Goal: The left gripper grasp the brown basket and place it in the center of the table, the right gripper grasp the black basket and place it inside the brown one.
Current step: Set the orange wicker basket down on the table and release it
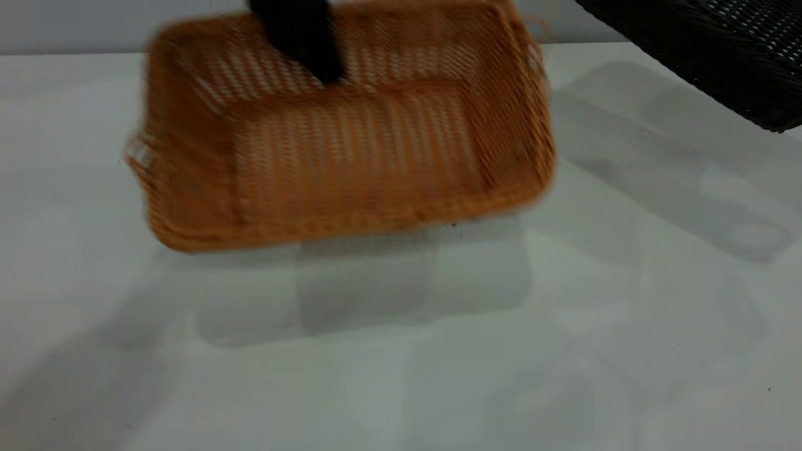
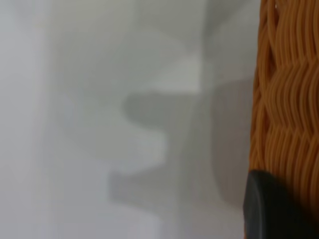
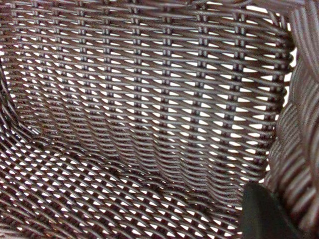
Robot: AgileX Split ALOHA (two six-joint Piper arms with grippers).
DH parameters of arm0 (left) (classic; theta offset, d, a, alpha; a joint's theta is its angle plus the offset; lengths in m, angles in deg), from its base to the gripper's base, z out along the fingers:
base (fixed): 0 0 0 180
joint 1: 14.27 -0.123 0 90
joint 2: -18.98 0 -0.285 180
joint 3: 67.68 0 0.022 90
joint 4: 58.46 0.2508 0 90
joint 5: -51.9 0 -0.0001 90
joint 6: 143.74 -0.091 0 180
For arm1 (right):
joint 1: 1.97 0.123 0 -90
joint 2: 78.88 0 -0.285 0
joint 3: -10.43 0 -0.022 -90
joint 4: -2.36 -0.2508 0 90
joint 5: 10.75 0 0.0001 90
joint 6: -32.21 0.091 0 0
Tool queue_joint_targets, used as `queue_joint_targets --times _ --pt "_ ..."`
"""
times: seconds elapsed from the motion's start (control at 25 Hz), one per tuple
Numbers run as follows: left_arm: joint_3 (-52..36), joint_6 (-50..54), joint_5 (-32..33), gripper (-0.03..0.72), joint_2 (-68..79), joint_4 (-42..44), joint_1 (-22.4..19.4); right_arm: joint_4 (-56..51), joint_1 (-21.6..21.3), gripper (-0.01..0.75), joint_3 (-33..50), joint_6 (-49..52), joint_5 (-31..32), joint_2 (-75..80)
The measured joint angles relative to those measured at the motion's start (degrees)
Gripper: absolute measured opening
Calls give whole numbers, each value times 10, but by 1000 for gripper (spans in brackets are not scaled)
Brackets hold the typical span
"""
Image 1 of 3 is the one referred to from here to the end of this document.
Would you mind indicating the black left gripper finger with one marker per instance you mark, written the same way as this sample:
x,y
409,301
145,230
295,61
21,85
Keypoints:
x,y
319,59

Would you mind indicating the light brown wicker basket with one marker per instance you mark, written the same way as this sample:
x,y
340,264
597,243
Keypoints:
x,y
351,163

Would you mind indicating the dark brown wicker basket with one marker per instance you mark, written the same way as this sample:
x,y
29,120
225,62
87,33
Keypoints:
x,y
727,56

